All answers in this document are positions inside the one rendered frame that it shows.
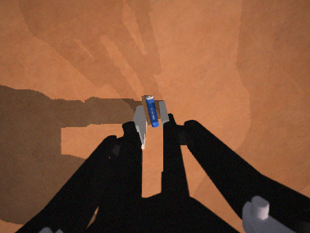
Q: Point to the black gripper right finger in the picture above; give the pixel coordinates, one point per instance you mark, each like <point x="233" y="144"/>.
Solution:
<point x="263" y="204"/>

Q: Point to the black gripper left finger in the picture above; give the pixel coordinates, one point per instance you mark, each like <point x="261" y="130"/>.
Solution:
<point x="96" y="184"/>

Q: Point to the blue aaa battery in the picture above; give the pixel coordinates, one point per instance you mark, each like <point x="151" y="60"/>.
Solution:
<point x="152" y="111"/>

